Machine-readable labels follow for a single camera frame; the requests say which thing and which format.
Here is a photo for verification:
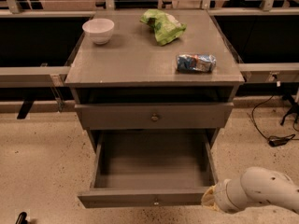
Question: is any grey drawer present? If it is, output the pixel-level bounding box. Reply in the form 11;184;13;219
78;130;217;208
75;103;234;130

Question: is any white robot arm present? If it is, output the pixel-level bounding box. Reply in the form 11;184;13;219
201;167;299;214

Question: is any grey top drawer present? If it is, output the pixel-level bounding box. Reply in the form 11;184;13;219
75;103;234;130

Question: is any grey wooden drawer cabinet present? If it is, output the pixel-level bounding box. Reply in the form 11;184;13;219
64;8;246;151

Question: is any blue snack packet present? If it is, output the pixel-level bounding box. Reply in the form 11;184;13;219
176;54;217;73

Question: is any green chip bag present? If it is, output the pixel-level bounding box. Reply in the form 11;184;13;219
140;9;187;46

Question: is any black object at floor corner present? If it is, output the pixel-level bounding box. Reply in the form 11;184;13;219
15;212;28;224

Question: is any white ceramic bowl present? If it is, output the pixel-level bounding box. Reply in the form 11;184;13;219
82;19;114;44

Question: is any black power adapter with cable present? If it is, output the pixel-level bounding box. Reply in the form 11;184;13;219
249;94;299;147

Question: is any grey metal rail right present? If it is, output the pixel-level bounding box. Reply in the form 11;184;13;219
238;63;299;84

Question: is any grey metal rail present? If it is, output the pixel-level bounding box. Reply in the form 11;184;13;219
0;66;70;88
238;63;299;84

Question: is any grey metal rail left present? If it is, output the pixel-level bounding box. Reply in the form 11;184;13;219
0;66;70;88

